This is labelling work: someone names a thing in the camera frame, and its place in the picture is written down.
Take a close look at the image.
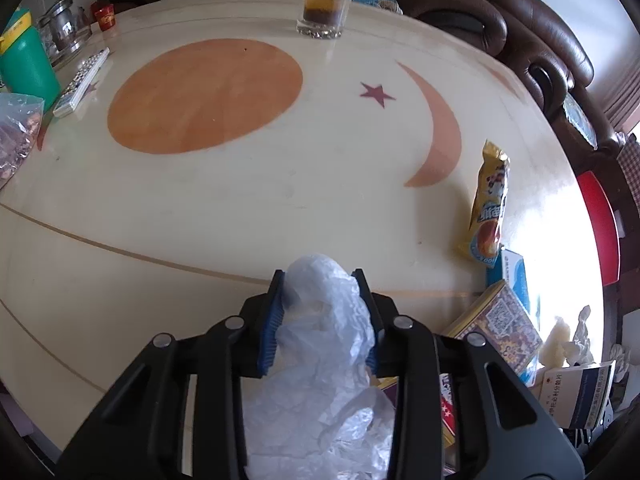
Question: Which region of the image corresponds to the white plastic bag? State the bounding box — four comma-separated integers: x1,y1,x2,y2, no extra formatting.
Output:
242,255,395,479

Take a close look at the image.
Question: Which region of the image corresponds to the playing card box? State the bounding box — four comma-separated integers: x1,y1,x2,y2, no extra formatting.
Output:
444,280,542,375

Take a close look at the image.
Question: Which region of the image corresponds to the white blue book box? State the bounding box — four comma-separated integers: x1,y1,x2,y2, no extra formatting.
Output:
539,361,615,430

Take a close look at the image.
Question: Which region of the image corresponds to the yellow snack wrapper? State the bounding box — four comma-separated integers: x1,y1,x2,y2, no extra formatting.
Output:
459,141,511,268

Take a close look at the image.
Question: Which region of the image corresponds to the blue white medicine box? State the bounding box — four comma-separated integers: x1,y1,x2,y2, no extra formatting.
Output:
486,247,532,313

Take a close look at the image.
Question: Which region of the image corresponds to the crumpled white tissue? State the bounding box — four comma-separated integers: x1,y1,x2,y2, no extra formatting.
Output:
538,306,596,368

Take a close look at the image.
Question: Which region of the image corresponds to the red plastic stool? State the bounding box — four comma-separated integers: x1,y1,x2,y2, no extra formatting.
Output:
577,171,620,287

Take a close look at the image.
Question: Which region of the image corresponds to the white remote control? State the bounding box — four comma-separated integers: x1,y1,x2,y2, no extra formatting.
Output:
53,47,111,118

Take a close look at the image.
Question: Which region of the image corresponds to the clear bag of snacks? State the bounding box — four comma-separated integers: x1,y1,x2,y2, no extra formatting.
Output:
0,92,44,186

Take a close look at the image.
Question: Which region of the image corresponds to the small red cup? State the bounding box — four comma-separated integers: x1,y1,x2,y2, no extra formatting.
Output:
91,1,115,32

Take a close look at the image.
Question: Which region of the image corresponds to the green plastic container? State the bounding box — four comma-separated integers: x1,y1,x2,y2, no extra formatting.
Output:
1,8,61,112

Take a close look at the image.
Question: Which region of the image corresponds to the glass jar with metal lid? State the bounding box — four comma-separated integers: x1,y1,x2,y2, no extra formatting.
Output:
37,0,91,61

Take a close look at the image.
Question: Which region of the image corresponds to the brown leather sofa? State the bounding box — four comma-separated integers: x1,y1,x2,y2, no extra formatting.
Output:
99,0,626,164

